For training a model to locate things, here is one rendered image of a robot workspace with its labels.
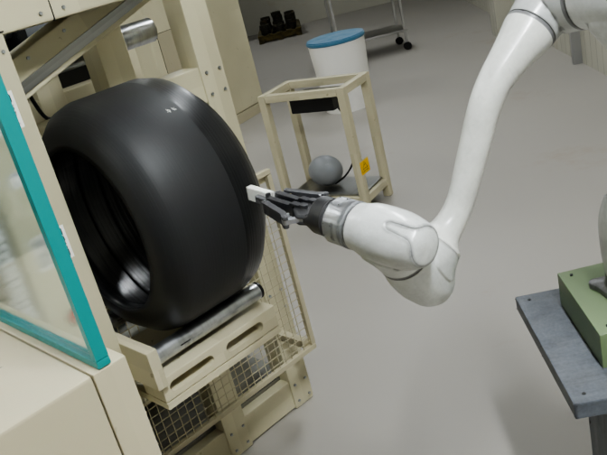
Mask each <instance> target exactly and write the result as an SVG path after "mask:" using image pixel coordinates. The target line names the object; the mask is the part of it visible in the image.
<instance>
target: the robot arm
mask: <svg viewBox="0 0 607 455"><path fill-rule="evenodd" d="M584 30H589V31H590V33H591V34H592V35H593V36H594V37H595V38H596V39H597V40H598V41H599V42H600V43H601V45H602V46H603V47H604V48H605V49H606V50H607V0H515V2H514V4H513V6H512V7H511V9H510V10H509V13H508V15H507V16H506V18H505V20H504V22H503V25H502V26H501V28H500V32H499V34H498V36H497V38H496V41H495V42H494V44H493V46H492V48H491V50H490V53H489V55H488V57H487V59H486V60H485V62H484V64H483V66H482V68H481V71H480V73H479V75H478V78H477V79H476V81H475V84H474V87H473V89H472V93H471V96H470V99H469V102H468V106H467V109H466V113H465V117H464V120H463V125H462V132H461V137H460V142H459V145H458V150H457V154H456V159H455V163H454V167H453V175H452V179H451V184H450V188H449V191H448V194H447V197H446V200H445V203H444V205H443V207H442V209H441V210H440V212H439V214H438V215H437V216H436V217H435V219H434V220H433V221H432V222H430V223H429V222H428V221H426V220H425V219H423V218H421V217H420V216H418V215H416V214H415V213H413V212H411V211H408V210H405V209H401V208H398V207H395V206H391V205H388V204H382V203H366V202H364V201H360V200H353V199H350V198H346V197H339V198H337V199H336V198H333V197H330V196H329V193H328V191H310V190H298V189H291V188H285V189H284V191H280V190H278V191H273V190H267V189H263V188H260V187H258V186H255V185H249V186H247V187H246V188H247V197H248V200H252V201H254V202H256V203H258V204H261V205H262V207H263V212H264V214H266V215H268V216H269V217H270V218H272V219H273V220H275V221H277V222H278V223H280V224H281V225H282V226H283V229H288V228H289V225H291V224H294V223H296V224H298V225H300V226H307V227H308V228H309V229H311V231H312V232H313V233H315V234H318V235H321V236H324V237H325V238H326V240H327V241H329V242H330V243H333V244H335V245H338V246H343V247H345V248H347V249H349V250H353V251H354V252H356V253H357V254H358V255H360V256H361V258H362V259H363V260H365V261H366V262H368V263H370V264H371V265H373V266H375V267H376V268H377V269H378V270H379V271H380V272H381V273H382V274H383V275H385V277H386V279H387V281H388V282H389V283H390V285H391V286H392V287H393V288H394V289H395V290H396V291H397V292H398V293H399V294H401V295H402V296H403V297H404V298H406V299H408V300H409V301H411V302H414V303H416V304H418V305H420V306H424V307H434V306H438V305H440V304H442V303H444V302H446V301H447V300H448V299H449V298H450V296H451V295H452V293H453V289H454V285H455V271H456V266H457V264H458V261H459V258H460V256H461V255H460V252H459V247H458V244H459V240H460V238H461V235H462V232H463V231H464V229H465V227H466V225H467V223H468V220H469V218H470V215H471V213H472V210H473V207H474V204H475V200H476V198H477V195H478V191H479V187H480V185H481V179H482V175H483V172H484V169H485V165H486V162H487V159H488V155H489V151H490V146H491V142H492V139H493V136H494V132H495V129H496V125H497V122H498V119H499V116H500V111H501V109H502V106H503V104H504V102H505V99H506V97H507V95H508V93H509V92H510V90H511V88H512V87H513V86H514V84H515V83H516V81H517V80H518V79H519V78H520V77H521V76H522V75H523V73H524V72H525V71H526V70H527V69H528V68H529V67H530V66H531V65H532V64H533V63H534V62H535V61H536V60H537V59H539V58H540V57H541V56H542V55H543V54H544V53H545V52H546V51H547V50H548V49H549V48H550V47H551V46H552V45H553V43H554V42H555V41H556V40H557V39H558V38H559V36H560V35H561V34H562V33H574V32H578V31H584ZM290 193H292V194H290ZM598 234H599V243H600V249H601V255H602V262H603V265H604V271H605V276H601V277H597V278H593V279H592V280H590V281H589V288H590V289H592V290H595V291H596V292H598V293H600V294H601V295H603V296H604V297H605V298H606V299H607V193H606V195H604V196H603V199H602V203H601V206H600V210H599V215H598Z"/></svg>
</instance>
